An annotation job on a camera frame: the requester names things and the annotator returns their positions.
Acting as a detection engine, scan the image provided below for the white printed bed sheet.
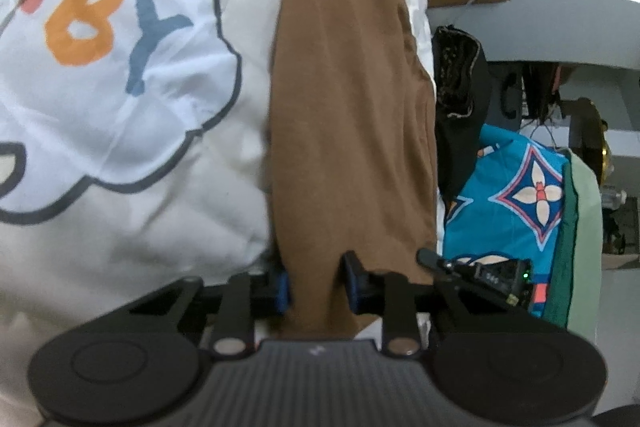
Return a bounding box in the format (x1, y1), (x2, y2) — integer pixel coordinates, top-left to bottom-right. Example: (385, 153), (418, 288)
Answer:
(0, 0), (446, 427)

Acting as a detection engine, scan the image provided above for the black leopard-lined bag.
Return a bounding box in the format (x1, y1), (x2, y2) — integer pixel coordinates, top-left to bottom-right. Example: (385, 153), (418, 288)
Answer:
(432, 25), (492, 202)

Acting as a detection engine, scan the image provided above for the brown printed t-shirt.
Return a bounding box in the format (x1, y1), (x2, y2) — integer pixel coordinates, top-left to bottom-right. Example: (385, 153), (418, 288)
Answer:
(270, 0), (437, 337)

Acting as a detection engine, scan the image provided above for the teal patterned blanket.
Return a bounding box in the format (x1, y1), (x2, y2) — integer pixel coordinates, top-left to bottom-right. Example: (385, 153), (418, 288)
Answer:
(442, 124), (568, 317)

